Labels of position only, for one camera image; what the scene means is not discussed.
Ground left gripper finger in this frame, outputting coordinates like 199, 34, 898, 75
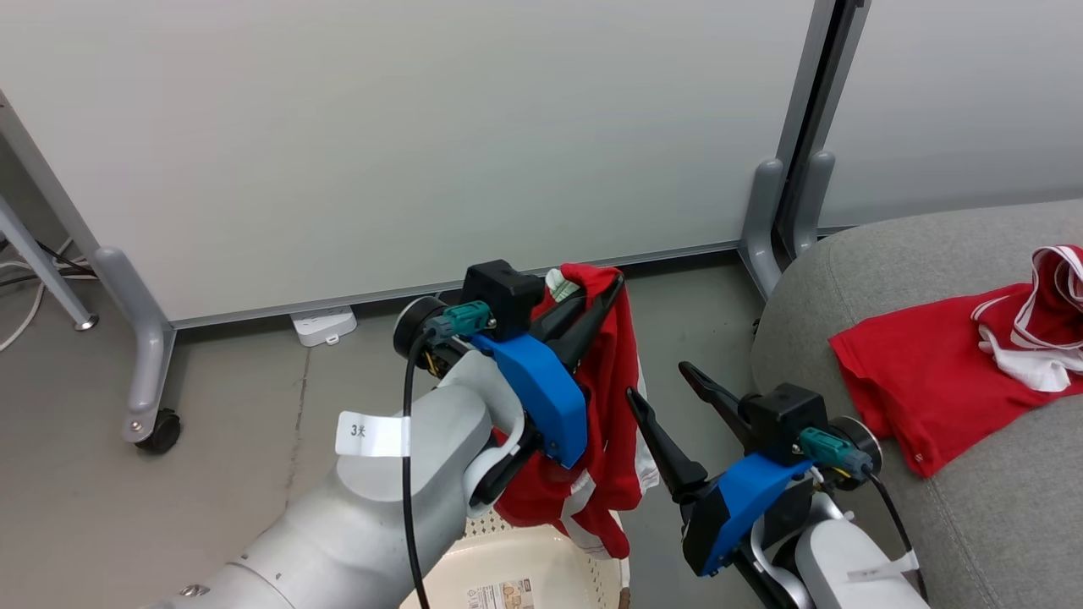
531, 288, 592, 337
552, 272, 627, 370

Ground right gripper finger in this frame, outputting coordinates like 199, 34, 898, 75
678, 361, 755, 442
625, 387, 711, 505

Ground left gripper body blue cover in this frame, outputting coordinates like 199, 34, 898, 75
470, 315, 590, 471

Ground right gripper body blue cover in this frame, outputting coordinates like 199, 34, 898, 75
681, 453, 815, 578

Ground red jersey white trim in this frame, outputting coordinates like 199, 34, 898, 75
489, 262, 662, 561

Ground red white garment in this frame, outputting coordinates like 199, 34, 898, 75
828, 283, 1083, 480

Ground red shorts white stripes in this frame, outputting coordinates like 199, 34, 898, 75
970, 244, 1083, 393

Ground grey fabric sofa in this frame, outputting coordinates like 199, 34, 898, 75
750, 199, 1083, 609

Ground white laundry basket brown rim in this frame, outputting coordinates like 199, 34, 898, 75
398, 507, 632, 609

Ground printed basket label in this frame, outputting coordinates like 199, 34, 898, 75
465, 579, 536, 609

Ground wide white partition panel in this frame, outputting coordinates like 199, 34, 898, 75
0, 0, 823, 329

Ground white power strip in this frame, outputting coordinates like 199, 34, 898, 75
289, 305, 359, 348

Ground black caster wheel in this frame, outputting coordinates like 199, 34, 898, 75
135, 409, 183, 456

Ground narrow white partition panel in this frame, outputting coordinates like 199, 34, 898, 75
814, 0, 1083, 230

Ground grey partition leg with caster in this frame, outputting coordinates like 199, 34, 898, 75
93, 247, 177, 446

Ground grey metal table leg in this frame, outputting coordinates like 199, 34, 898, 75
0, 196, 100, 332

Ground teal left camera connector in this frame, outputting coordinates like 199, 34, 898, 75
426, 300, 494, 341

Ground teal camera connector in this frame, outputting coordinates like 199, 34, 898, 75
426, 300, 494, 341
798, 427, 873, 480

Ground teal right camera connector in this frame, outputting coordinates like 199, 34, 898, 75
798, 427, 873, 480

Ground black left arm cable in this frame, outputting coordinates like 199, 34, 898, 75
401, 328, 434, 609

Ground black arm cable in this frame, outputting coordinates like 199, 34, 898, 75
865, 472, 929, 603
401, 328, 434, 609

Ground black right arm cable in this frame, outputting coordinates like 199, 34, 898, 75
865, 472, 929, 603

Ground thin black floor cable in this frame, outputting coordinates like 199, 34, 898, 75
0, 239, 92, 287

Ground thin white floor cable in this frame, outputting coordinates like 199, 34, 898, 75
0, 256, 96, 353

